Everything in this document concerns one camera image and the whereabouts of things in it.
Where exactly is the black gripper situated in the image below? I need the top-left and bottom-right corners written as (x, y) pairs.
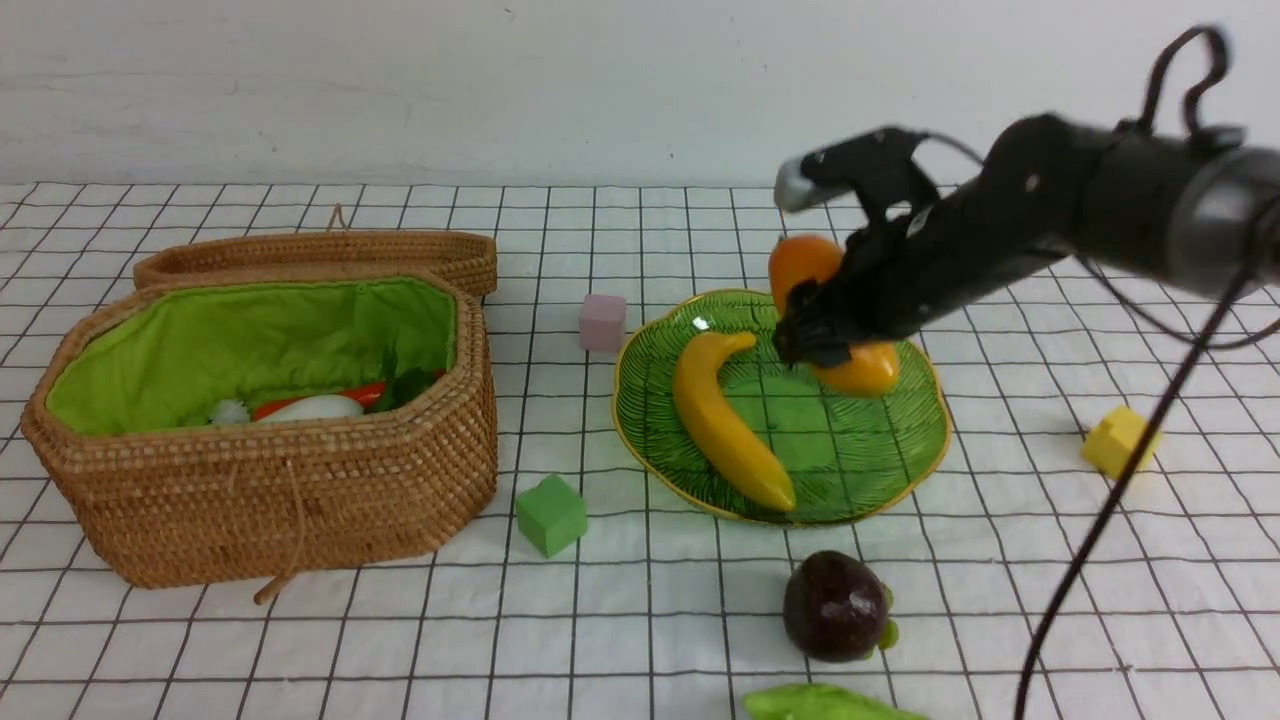
top-left (773, 196), bottom-right (1069, 368)

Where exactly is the orange toy mango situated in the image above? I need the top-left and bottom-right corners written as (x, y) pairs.
top-left (768, 234), bottom-right (900, 397)

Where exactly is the yellow toy banana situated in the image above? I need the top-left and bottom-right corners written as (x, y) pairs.
top-left (672, 332), bottom-right (797, 514)

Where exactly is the dark purple toy mangosteen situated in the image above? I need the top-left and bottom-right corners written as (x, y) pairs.
top-left (782, 550), bottom-right (899, 664)

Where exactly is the green toy cucumber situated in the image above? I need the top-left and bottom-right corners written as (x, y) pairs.
top-left (741, 683), bottom-right (927, 720)

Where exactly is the red toy carrot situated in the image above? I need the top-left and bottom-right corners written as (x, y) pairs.
top-left (250, 368), bottom-right (449, 421)

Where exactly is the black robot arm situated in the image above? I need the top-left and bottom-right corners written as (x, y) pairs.
top-left (774, 114), bottom-right (1277, 366)

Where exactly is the green glass leaf plate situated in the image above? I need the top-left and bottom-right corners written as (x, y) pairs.
top-left (612, 290), bottom-right (952, 527)

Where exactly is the pink foam cube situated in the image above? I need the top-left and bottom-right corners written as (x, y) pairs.
top-left (579, 293), bottom-right (628, 355)

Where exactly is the yellow foam cube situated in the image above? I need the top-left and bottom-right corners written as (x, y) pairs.
top-left (1082, 405), bottom-right (1147, 480)

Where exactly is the green foam cube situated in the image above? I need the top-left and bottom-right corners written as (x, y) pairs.
top-left (515, 474), bottom-right (588, 559)

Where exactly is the woven rattan basket lid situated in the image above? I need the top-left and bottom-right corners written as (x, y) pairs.
top-left (133, 206), bottom-right (498, 297)

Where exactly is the white checkered tablecloth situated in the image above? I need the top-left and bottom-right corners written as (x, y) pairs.
top-left (0, 178), bottom-right (1280, 720)

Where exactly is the white fluffy ball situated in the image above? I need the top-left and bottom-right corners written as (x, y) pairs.
top-left (209, 398), bottom-right (252, 425)

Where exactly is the woven rattan basket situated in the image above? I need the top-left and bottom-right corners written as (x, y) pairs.
top-left (20, 265), bottom-right (498, 603)

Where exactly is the black cable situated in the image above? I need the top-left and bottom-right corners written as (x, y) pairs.
top-left (920, 24), bottom-right (1280, 720)

